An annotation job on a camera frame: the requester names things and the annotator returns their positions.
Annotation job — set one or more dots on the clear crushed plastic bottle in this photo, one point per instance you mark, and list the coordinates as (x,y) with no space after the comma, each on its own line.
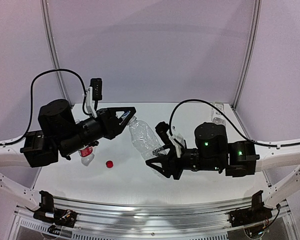
(144,139)

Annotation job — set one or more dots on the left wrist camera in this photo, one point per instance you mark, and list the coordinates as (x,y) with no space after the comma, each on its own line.
(93,96)

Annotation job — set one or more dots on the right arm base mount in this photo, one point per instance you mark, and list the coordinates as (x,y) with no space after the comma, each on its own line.
(259,211)

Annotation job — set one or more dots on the red bottle cap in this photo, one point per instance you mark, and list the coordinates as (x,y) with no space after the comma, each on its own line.
(109,164)

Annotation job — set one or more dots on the aluminium frame post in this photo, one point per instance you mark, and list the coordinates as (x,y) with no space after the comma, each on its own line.
(257,5)
(47,24)

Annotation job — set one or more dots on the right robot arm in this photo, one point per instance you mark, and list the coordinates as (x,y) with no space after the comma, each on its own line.
(238,159)

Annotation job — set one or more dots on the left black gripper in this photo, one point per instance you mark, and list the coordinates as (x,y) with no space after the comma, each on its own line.
(106,123)

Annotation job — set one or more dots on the front aluminium rail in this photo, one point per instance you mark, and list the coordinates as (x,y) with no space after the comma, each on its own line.
(97,221)

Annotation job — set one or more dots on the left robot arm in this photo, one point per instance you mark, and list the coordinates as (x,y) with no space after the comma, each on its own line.
(60,136)

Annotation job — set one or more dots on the right aluminium frame post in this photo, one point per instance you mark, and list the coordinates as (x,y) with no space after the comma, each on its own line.
(257,5)

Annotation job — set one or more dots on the white blue bottle cap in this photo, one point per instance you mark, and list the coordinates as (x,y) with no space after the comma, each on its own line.
(125,118)

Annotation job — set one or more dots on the left aluminium frame post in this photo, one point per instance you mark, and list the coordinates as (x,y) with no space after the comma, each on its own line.
(47,24)

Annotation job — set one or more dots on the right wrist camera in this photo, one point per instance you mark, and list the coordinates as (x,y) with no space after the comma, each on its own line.
(174,142)

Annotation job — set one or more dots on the white label bottle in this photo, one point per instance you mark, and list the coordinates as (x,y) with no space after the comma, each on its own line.
(216,117)

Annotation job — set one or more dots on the red label plastic bottle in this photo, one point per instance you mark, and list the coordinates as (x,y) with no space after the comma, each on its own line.
(87,155)

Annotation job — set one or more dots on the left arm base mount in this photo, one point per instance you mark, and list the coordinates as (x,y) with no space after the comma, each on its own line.
(57,217)

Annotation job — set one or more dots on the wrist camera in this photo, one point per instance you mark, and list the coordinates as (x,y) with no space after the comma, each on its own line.
(93,96)
(174,142)

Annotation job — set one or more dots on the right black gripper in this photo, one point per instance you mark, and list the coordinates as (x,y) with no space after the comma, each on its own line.
(175,163)

